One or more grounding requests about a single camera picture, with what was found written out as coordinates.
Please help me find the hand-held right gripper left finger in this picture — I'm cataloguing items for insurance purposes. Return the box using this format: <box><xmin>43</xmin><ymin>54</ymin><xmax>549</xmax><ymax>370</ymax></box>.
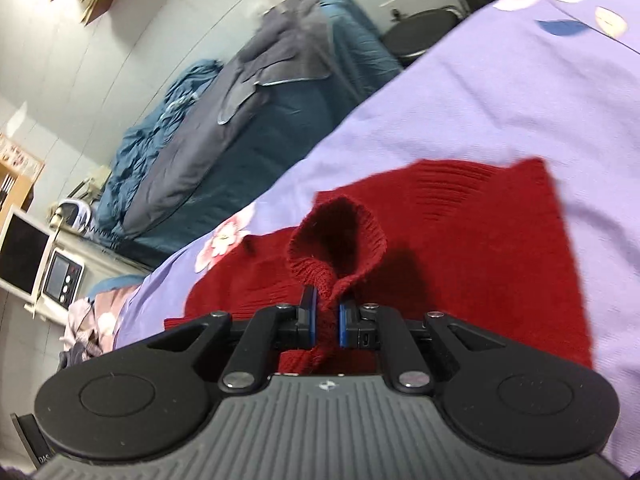
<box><xmin>134</xmin><ymin>284</ymin><xmax>320</xmax><ymax>394</ymax></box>

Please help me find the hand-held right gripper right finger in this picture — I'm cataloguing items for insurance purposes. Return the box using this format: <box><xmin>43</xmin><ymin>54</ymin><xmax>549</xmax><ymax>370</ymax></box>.
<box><xmin>338</xmin><ymin>298</ymin><xmax>508</xmax><ymax>396</ymax></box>

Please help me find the red knit sweater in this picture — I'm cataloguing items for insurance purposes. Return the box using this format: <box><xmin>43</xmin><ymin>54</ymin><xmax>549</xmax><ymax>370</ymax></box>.
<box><xmin>164</xmin><ymin>158</ymin><xmax>595</xmax><ymax>376</ymax></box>

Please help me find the grey jacket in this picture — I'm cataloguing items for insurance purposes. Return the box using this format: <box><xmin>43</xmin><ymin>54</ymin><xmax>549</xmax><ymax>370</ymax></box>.
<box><xmin>123</xmin><ymin>0</ymin><xmax>333</xmax><ymax>233</ymax></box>

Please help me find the floral pillow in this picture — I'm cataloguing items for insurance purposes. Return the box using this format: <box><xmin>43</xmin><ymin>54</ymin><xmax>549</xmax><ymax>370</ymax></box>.
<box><xmin>59</xmin><ymin>275</ymin><xmax>146</xmax><ymax>361</ymax></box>

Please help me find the silver portable radio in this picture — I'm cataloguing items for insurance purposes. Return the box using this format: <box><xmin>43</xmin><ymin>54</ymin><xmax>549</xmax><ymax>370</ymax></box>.
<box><xmin>49</xmin><ymin>198</ymin><xmax>95</xmax><ymax>233</ymax></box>

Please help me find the purple floral bed sheet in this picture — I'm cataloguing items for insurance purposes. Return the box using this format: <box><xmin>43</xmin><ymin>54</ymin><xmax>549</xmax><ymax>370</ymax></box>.
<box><xmin>114</xmin><ymin>0</ymin><xmax>640</xmax><ymax>476</ymax></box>

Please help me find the white monitor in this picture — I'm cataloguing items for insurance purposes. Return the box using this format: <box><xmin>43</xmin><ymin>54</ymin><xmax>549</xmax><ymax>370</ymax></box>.
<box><xmin>0</xmin><ymin>205</ymin><xmax>53</xmax><ymax>306</ymax></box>

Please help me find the black round stool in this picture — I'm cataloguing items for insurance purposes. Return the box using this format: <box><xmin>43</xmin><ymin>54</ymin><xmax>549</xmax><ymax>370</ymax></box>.
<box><xmin>382</xmin><ymin>6</ymin><xmax>463</xmax><ymax>68</ymax></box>

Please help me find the wooden bookshelf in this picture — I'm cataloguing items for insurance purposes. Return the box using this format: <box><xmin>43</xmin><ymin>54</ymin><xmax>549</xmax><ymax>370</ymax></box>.
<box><xmin>0</xmin><ymin>134</ymin><xmax>45</xmax><ymax>228</ymax></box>

